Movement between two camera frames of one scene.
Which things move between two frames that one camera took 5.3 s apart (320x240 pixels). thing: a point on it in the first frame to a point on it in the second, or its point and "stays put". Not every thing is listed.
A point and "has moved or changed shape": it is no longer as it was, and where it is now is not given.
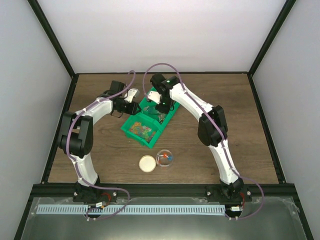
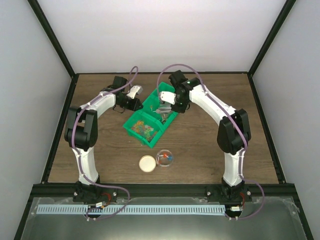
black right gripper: [165, 110] to [180, 109]
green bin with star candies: [143, 128] stays put
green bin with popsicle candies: [147, 108] has moved or changed shape
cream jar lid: [147, 163] stays put
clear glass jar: [164, 158] stays put
